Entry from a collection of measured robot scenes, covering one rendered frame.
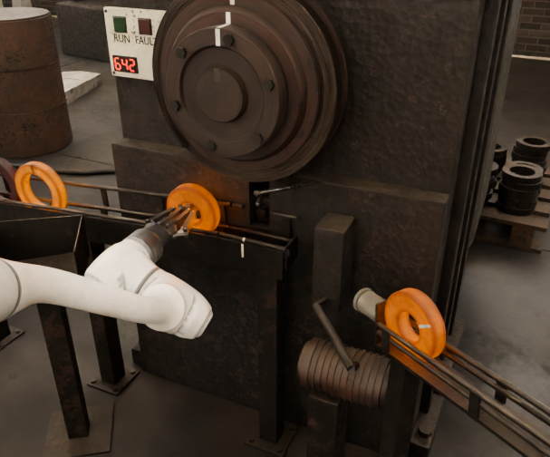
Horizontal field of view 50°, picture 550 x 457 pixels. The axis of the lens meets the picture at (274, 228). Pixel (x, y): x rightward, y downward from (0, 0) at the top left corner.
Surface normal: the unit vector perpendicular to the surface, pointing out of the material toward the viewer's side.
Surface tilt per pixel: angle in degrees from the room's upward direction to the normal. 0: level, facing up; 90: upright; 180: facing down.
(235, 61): 90
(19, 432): 0
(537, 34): 90
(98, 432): 0
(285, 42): 54
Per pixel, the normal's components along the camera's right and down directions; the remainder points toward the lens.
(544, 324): 0.00, -0.88
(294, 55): 0.52, -0.04
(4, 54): 0.27, 0.46
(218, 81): -0.42, 0.44
